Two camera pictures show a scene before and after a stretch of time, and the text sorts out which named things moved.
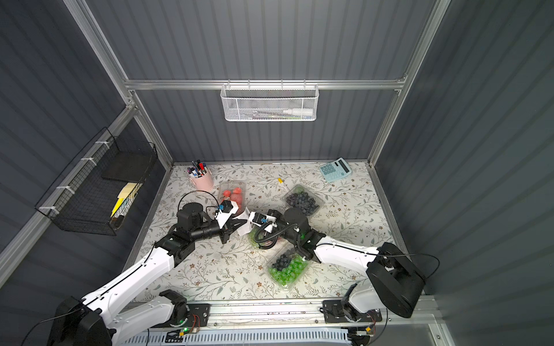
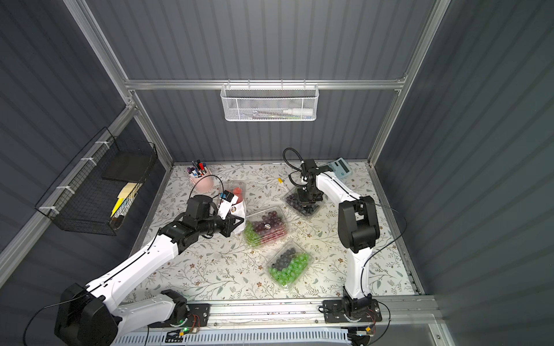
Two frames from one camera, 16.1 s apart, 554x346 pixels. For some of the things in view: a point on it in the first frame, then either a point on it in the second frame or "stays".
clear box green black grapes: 286,267 stays
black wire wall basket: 96,192 stays
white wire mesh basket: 270,102 stays
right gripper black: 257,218 to 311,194
